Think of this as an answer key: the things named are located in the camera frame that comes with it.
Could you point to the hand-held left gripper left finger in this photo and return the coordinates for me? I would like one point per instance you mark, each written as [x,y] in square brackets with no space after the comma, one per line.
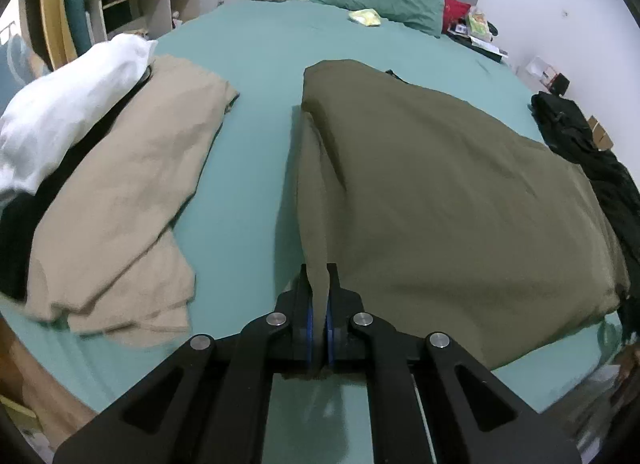
[309,339]

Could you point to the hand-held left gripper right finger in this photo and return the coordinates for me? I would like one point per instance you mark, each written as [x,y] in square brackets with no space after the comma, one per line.
[330,339]

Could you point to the olive green jacket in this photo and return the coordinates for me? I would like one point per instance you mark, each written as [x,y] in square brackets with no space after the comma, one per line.
[450,204]

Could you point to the pile of black clothes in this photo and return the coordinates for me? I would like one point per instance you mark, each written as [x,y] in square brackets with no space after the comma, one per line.
[600,179]

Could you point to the beige pants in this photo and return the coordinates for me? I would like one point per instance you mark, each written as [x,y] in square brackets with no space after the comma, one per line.
[125,194]

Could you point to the black folded garment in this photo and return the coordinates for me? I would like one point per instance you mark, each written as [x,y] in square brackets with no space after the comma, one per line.
[20,239]

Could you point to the yellow packet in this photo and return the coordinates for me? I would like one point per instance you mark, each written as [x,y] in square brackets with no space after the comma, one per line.
[366,17]

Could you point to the stack of books and papers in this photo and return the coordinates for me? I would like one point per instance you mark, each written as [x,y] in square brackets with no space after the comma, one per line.
[480,44]

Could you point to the large cardboard box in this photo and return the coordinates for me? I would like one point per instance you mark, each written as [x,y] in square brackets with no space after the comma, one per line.
[604,140]

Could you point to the white shirt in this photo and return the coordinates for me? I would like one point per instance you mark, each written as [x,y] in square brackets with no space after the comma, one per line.
[65,104]

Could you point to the small cardboard box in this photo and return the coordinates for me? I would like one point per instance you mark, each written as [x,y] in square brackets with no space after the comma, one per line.
[595,125]

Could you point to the white box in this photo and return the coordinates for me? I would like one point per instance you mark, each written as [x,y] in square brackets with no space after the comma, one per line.
[539,70]

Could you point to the black speaker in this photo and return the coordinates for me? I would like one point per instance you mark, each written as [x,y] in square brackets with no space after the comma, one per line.
[560,84]

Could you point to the green snack bag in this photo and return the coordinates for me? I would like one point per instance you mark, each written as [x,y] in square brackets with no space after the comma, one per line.
[476,24]

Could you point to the yellow wooden door frame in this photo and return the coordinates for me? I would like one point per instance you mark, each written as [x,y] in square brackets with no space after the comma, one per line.
[52,9]

